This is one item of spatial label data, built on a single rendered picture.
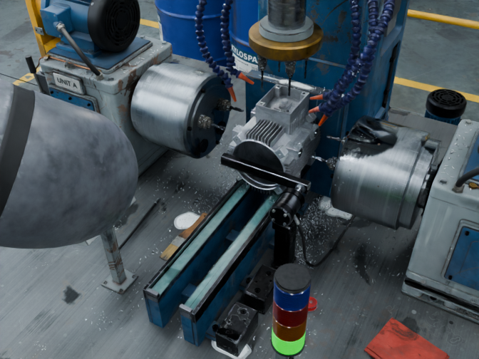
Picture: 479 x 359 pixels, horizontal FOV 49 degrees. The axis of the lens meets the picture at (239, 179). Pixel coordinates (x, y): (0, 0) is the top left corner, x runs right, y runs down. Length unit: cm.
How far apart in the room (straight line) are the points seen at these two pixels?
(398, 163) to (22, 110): 97
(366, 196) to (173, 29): 233
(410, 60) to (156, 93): 294
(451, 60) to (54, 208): 401
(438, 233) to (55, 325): 92
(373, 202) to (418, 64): 294
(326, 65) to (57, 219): 122
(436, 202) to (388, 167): 13
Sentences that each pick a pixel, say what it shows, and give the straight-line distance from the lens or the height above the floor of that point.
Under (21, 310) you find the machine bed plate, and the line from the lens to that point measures 145.
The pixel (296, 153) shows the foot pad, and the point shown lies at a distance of 134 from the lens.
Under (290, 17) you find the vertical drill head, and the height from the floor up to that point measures 139.
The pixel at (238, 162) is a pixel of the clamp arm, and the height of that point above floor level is 103.
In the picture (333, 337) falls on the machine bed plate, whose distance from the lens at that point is 131.
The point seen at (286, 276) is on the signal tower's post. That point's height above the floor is 122.
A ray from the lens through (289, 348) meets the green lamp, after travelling 98.
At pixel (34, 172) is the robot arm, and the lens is 36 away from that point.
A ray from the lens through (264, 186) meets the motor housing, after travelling 143.
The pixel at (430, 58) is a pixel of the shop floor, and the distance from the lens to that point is 425.
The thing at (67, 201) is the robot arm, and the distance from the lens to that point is 38.
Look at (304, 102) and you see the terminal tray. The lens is 142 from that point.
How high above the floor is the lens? 189
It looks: 41 degrees down
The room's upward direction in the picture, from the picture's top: 1 degrees counter-clockwise
